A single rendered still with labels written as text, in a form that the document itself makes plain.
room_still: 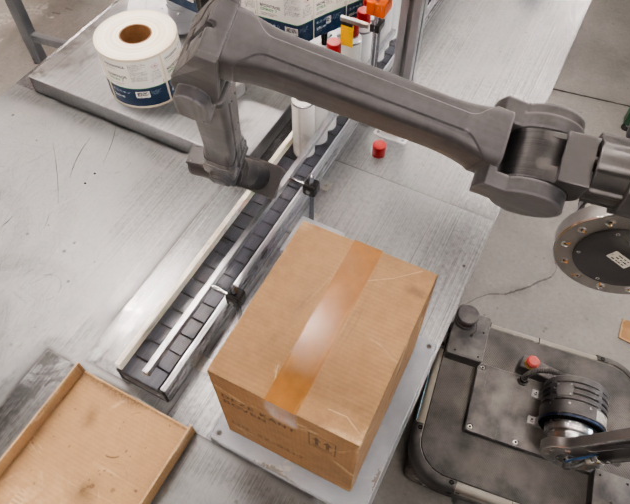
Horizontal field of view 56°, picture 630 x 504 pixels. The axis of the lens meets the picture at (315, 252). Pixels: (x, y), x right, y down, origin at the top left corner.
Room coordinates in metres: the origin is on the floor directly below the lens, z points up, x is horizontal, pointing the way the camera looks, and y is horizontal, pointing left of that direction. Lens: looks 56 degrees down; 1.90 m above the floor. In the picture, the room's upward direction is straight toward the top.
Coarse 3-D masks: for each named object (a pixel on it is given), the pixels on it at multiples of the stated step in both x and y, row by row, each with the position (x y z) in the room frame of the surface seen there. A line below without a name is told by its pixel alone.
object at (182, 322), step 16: (384, 48) 1.28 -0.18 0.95; (320, 128) 0.98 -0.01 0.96; (288, 176) 0.83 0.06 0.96; (256, 224) 0.71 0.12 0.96; (240, 240) 0.67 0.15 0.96; (208, 288) 0.56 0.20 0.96; (192, 304) 0.52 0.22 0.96; (176, 336) 0.46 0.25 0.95; (160, 352) 0.43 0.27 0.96; (144, 368) 0.40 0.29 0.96
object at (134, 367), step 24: (336, 120) 1.09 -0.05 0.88; (288, 168) 0.93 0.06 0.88; (312, 168) 0.93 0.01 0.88; (288, 192) 0.86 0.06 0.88; (240, 216) 0.79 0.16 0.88; (264, 216) 0.79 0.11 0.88; (216, 264) 0.66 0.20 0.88; (240, 264) 0.66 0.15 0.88; (192, 288) 0.61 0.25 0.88; (168, 312) 0.55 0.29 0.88; (192, 336) 0.50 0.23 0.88; (144, 360) 0.45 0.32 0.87; (168, 360) 0.45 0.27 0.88
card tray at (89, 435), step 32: (64, 384) 0.41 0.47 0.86; (96, 384) 0.42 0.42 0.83; (64, 416) 0.36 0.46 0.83; (96, 416) 0.36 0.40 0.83; (128, 416) 0.36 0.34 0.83; (160, 416) 0.36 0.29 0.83; (32, 448) 0.30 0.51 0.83; (64, 448) 0.30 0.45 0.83; (96, 448) 0.30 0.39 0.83; (128, 448) 0.30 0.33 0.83; (160, 448) 0.30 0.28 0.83; (0, 480) 0.25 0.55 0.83; (32, 480) 0.25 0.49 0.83; (64, 480) 0.25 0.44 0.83; (96, 480) 0.25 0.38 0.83; (128, 480) 0.25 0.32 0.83; (160, 480) 0.24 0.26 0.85
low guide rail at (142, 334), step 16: (288, 144) 0.98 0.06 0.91; (272, 160) 0.92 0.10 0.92; (240, 208) 0.79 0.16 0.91; (224, 224) 0.74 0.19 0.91; (208, 240) 0.70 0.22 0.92; (192, 272) 0.63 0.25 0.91; (176, 288) 0.58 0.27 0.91; (160, 304) 0.55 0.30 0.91; (144, 336) 0.49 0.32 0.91; (128, 352) 0.45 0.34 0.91
